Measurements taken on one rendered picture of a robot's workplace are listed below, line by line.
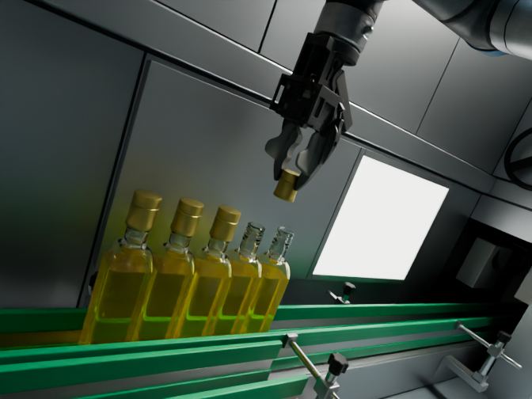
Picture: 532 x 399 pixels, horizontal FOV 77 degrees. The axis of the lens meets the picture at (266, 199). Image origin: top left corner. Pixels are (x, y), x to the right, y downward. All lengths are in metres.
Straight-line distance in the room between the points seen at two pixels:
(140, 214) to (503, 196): 1.17
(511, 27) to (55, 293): 0.72
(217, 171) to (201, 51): 0.19
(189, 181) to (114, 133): 0.14
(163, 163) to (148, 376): 0.31
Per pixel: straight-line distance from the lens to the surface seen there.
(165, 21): 0.55
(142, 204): 0.43
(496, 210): 1.35
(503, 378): 1.36
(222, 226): 0.48
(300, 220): 0.74
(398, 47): 0.85
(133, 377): 0.52
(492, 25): 0.49
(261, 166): 0.63
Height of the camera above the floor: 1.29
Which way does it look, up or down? 12 degrees down
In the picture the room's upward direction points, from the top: 21 degrees clockwise
